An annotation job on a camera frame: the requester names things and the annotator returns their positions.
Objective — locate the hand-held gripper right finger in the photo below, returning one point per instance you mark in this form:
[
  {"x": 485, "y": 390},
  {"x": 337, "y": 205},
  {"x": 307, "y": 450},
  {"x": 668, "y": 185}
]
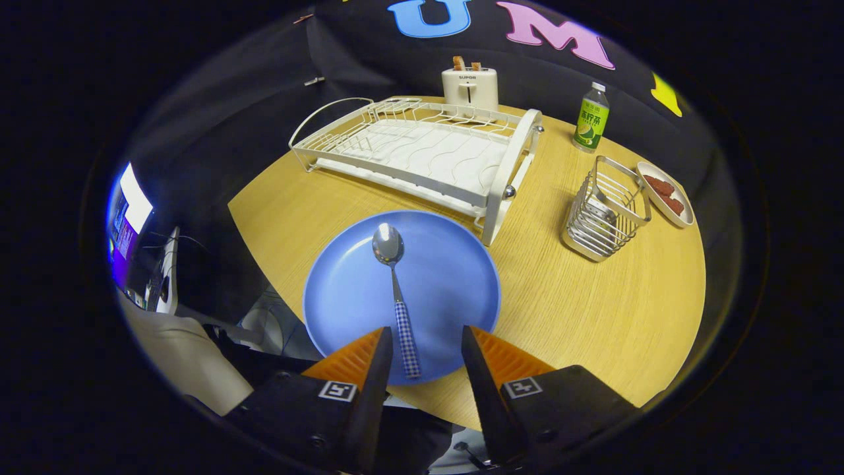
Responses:
[{"x": 484, "y": 396}]

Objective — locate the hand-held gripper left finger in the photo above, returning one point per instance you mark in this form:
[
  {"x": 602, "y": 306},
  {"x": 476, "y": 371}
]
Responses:
[{"x": 372, "y": 396}]

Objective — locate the blue plate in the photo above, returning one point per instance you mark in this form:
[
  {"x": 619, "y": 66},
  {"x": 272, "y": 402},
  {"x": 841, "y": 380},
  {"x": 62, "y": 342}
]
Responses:
[{"x": 448, "y": 284}]

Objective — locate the white oval dish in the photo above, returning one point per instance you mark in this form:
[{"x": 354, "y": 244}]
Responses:
[{"x": 678, "y": 191}]

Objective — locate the person's leg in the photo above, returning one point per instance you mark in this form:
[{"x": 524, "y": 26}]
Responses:
[{"x": 184, "y": 356}]

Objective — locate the red meat slice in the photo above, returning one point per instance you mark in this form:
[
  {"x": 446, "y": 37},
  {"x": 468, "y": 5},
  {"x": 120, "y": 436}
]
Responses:
[
  {"x": 674, "y": 205},
  {"x": 659, "y": 185}
]

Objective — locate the green label drink bottle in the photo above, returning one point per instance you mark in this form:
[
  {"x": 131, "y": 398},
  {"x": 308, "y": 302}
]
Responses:
[{"x": 591, "y": 126}]

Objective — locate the white toaster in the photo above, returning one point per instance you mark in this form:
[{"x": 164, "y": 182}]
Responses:
[{"x": 469, "y": 94}]

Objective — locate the lit computer monitor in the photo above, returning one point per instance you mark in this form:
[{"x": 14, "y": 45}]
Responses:
[{"x": 135, "y": 204}]

